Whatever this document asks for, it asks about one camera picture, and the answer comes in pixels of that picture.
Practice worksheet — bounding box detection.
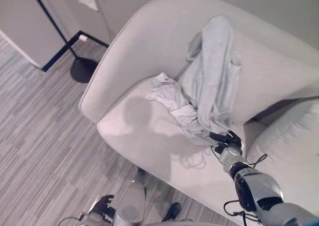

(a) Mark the dark robot foot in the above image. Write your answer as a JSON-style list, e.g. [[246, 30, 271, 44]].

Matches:
[[164, 202, 182, 222]]

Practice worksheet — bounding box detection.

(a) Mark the black floor lamp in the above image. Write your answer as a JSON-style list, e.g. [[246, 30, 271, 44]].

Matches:
[[27, 0, 99, 84]]

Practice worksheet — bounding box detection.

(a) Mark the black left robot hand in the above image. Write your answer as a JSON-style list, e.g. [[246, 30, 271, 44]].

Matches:
[[95, 195, 116, 218]]

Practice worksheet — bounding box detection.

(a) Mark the off-white curved sofa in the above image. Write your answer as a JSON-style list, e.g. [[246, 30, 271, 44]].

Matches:
[[78, 0, 319, 226]]

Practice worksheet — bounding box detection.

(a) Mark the white crumpled shirt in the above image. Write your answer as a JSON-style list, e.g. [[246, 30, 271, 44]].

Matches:
[[146, 72, 200, 127]]

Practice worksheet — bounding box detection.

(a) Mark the off-white throw pillow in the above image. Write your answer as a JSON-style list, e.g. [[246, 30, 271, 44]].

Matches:
[[246, 100, 319, 213]]

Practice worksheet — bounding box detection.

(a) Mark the off-white sofa back cushion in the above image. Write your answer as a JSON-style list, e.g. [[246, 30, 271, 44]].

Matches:
[[174, 28, 319, 126]]

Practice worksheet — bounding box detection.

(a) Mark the black baseboard trim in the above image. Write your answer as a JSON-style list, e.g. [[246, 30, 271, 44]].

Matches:
[[41, 30, 110, 73]]

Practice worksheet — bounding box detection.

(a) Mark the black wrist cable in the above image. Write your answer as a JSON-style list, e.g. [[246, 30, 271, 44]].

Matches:
[[210, 146, 269, 169]]

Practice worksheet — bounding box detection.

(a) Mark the light grey hooded garment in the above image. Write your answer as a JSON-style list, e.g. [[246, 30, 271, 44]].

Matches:
[[177, 14, 243, 147]]

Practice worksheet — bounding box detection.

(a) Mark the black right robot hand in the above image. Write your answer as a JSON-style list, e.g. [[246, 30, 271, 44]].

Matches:
[[209, 130, 243, 154]]

